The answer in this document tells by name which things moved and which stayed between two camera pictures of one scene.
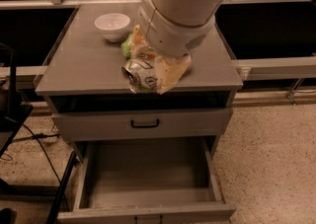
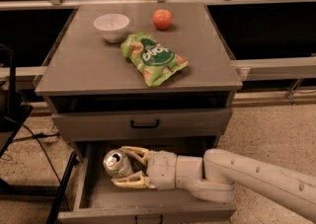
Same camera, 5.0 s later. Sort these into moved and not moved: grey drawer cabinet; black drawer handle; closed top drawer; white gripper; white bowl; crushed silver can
Moved: white gripper; crushed silver can
Not moved: closed top drawer; white bowl; black drawer handle; grey drawer cabinet
